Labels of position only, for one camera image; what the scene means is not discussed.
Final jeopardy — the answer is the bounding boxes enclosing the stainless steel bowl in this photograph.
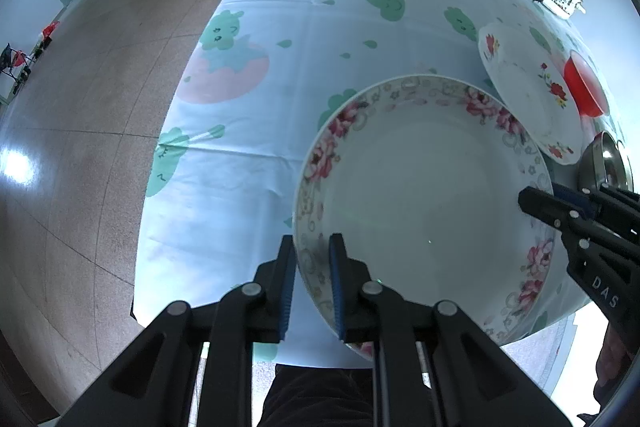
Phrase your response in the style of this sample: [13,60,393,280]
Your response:
[578,130,634,192]

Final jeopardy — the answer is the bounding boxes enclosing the red plastic bowl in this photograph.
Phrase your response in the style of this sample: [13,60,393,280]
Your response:
[563,50,610,118]

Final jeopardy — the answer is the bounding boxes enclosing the white plate red flowers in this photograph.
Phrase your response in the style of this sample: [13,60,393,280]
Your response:
[477,22,582,166]

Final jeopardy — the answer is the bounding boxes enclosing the person's right hand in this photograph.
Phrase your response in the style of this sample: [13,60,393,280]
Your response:
[593,324,634,407]

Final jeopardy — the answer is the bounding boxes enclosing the green cloud tablecloth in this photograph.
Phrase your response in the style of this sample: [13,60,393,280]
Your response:
[130,0,632,368]

